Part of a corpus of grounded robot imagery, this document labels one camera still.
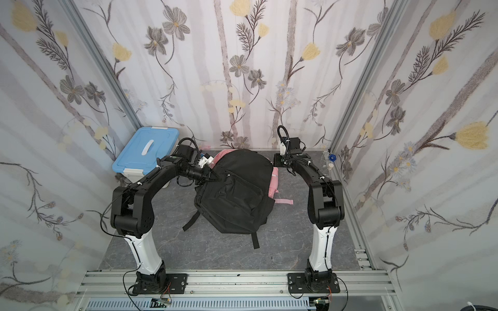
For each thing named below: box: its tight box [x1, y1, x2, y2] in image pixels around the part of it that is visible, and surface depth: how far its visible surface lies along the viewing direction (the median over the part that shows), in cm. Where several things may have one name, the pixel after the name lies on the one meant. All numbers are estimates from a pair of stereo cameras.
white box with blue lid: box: [111, 126, 180, 183], surface depth 99 cm
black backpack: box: [182, 149, 275, 250], surface depth 87 cm
